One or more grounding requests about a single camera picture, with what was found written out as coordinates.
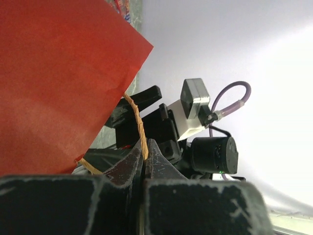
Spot red paper bag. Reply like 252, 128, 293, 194
0, 0, 153, 175

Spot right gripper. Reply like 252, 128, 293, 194
105, 85, 182, 165

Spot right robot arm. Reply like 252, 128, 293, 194
105, 86, 246, 181

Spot large red snack bag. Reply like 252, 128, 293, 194
106, 0, 131, 23

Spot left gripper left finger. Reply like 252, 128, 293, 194
0, 143, 143, 235

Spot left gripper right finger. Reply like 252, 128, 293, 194
144, 139, 273, 235

